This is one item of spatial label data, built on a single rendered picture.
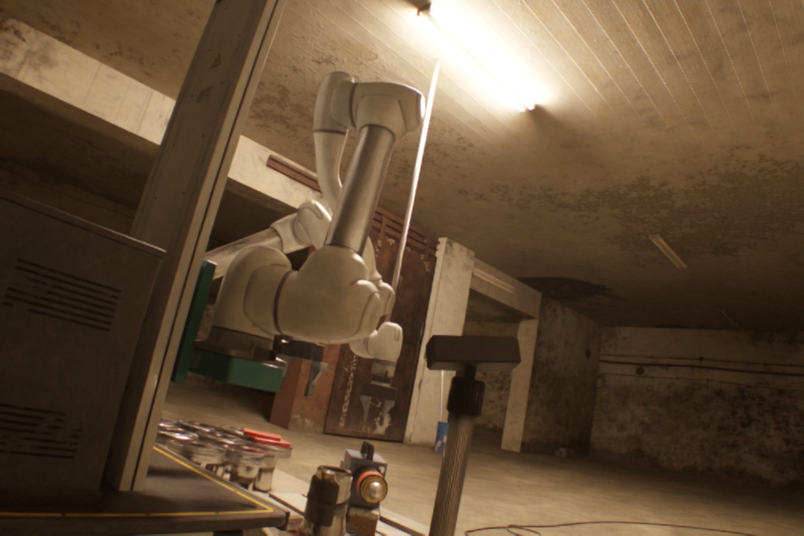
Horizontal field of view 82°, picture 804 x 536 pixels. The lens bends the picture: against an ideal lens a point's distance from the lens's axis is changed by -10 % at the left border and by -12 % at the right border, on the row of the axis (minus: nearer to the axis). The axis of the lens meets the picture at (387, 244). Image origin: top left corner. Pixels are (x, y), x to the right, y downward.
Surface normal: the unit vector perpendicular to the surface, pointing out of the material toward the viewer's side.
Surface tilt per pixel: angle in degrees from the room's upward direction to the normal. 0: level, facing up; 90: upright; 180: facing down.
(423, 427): 90
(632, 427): 90
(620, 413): 90
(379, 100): 85
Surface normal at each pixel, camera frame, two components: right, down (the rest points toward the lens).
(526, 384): -0.70, -0.33
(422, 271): 0.69, -0.07
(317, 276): -0.17, -0.52
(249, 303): -0.15, -0.20
